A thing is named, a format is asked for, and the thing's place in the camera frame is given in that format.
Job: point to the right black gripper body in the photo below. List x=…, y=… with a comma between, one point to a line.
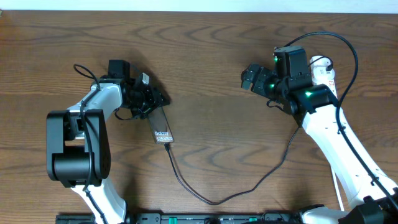
x=265, y=84

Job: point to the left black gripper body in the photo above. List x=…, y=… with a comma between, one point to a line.
x=150, y=100

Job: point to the Samsung Galaxy smartphone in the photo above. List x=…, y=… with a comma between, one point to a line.
x=160, y=127

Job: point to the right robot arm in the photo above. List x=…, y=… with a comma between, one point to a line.
x=305, y=88

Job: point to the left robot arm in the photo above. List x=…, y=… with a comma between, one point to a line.
x=78, y=151

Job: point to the white power strip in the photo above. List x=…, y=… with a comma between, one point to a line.
x=330, y=83

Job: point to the white USB wall charger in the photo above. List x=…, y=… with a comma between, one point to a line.
x=322, y=67

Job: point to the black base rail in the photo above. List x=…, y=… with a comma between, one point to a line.
x=268, y=217

